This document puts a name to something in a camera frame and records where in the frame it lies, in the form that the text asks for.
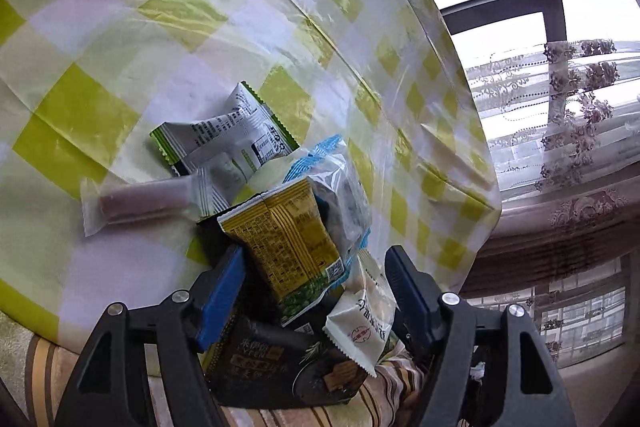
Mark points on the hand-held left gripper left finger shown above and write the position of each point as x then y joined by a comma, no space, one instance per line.
222,292

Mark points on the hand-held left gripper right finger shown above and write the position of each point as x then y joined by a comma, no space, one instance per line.
405,287

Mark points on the yellow snack packet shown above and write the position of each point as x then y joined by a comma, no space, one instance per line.
290,242

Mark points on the clear packet with brown bar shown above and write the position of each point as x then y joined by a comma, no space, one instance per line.
140,202

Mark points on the white snack packet red label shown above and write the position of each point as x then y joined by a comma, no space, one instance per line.
360,322

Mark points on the black biscuit snack packet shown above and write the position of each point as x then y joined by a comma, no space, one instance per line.
260,352

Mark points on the blue-edged clear snack packet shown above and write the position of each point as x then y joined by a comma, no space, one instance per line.
340,197

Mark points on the small clear green-striped packet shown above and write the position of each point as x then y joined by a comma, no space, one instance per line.
220,179

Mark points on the mauve drape curtain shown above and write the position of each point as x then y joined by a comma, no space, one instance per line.
550,247

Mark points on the green and white snack packet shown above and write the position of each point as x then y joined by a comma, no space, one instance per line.
235,132

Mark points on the sheer lace curtain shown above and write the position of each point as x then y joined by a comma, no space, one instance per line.
575,307
575,132

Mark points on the striped beige blanket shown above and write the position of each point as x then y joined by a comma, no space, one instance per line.
40,367

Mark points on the yellow checked plastic tablecloth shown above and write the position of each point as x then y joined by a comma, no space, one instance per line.
150,32

